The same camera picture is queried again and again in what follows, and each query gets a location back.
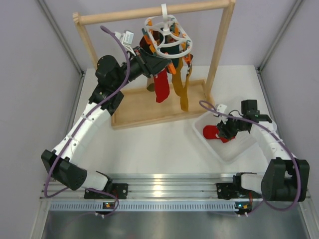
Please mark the white plastic clip hanger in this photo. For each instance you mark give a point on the white plastic clip hanger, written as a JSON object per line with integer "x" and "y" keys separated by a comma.
{"x": 157, "y": 27}

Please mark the beige green striped sock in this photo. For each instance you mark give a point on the beige green striped sock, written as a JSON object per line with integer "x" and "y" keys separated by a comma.
{"x": 150, "y": 84}

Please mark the aluminium rail frame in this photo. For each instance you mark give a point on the aluminium rail frame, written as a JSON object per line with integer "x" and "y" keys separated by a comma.
{"x": 158, "y": 193}

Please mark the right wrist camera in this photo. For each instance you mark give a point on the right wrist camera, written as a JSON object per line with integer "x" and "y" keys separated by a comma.
{"x": 219, "y": 108}

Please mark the dark teal sock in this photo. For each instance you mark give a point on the dark teal sock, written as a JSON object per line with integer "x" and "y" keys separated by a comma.
{"x": 171, "y": 50}

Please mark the white plastic basket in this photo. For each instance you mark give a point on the white plastic basket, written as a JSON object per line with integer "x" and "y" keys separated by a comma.
{"x": 228, "y": 152}

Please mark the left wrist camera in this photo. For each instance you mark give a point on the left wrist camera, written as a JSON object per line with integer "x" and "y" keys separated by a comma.
{"x": 126, "y": 39}

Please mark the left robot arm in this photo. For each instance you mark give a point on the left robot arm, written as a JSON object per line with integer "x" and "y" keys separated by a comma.
{"x": 62, "y": 162}

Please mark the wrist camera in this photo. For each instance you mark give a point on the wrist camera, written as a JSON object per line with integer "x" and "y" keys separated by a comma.
{"x": 219, "y": 108}
{"x": 126, "y": 39}

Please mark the wooden hanging rack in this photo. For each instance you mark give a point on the wooden hanging rack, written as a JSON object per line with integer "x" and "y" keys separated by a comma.
{"x": 138, "y": 107}

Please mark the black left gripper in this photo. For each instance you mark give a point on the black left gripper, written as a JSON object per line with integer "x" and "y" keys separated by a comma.
{"x": 149, "y": 64}

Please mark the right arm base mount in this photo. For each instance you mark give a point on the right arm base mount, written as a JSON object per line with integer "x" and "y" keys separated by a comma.
{"x": 229, "y": 191}

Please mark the mustard yellow sock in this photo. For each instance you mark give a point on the mustard yellow sock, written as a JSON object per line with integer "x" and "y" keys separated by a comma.
{"x": 176, "y": 78}
{"x": 184, "y": 104}

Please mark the orange clothes clip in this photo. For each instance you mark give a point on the orange clothes clip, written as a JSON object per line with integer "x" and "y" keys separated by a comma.
{"x": 171, "y": 68}

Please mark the red christmas sock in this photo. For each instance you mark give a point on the red christmas sock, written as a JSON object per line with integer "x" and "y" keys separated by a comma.
{"x": 211, "y": 132}
{"x": 162, "y": 90}

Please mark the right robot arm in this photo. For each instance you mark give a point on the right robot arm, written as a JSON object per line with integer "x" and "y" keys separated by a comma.
{"x": 286, "y": 177}

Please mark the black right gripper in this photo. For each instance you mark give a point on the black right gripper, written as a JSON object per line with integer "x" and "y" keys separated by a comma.
{"x": 225, "y": 130}

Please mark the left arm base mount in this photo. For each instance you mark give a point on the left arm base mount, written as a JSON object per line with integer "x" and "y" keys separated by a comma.
{"x": 119, "y": 190}

